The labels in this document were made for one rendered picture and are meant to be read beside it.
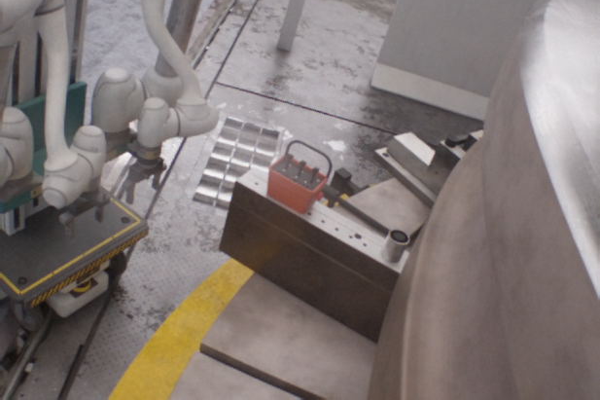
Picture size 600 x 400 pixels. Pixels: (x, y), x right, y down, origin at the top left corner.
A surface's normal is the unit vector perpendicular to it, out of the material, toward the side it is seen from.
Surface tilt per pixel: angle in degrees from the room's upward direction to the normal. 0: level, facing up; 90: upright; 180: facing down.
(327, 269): 90
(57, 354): 0
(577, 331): 90
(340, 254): 90
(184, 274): 0
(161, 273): 0
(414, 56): 90
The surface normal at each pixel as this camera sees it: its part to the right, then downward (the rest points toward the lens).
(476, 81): -0.11, 0.55
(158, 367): 0.25, -0.79
